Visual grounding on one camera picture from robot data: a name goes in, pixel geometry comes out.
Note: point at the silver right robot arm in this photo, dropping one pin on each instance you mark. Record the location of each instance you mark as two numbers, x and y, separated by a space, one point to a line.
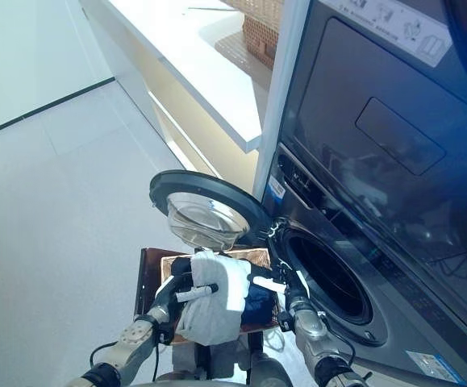
318 334

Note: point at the white garment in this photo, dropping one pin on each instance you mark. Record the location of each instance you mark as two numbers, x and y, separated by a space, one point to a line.
213 318

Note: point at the white counter cabinet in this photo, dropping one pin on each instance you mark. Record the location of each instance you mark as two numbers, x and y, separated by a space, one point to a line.
184 60

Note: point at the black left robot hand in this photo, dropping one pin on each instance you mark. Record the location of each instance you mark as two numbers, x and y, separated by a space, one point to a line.
166 296

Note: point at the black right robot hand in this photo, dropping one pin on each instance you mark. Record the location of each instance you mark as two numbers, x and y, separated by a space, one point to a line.
295 292

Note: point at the small blue label sticker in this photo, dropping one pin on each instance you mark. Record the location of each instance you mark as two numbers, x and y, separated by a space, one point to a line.
276 187

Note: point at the brown woven storage box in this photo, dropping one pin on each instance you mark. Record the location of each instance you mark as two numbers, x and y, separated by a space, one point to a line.
261 34

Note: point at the white instruction sticker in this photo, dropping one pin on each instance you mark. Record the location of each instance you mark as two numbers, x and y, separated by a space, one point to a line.
398 28

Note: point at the large blue energy label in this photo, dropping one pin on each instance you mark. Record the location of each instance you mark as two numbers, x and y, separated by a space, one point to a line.
432 364

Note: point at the round glass washing machine door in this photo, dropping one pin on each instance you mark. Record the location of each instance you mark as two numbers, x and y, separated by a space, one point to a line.
217 189

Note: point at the front-load washing machine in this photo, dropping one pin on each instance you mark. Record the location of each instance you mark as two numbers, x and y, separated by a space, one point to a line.
378 101

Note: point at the dark blue garment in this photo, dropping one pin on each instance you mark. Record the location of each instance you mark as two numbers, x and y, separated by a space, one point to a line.
261 304

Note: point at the brown wicker laundry basket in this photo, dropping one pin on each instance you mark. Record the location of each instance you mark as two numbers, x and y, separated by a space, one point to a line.
257 256

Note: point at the tall white side panel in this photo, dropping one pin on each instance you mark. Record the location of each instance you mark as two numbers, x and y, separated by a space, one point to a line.
283 101

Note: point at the black garment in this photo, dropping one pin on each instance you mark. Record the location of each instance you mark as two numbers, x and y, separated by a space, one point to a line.
181 266

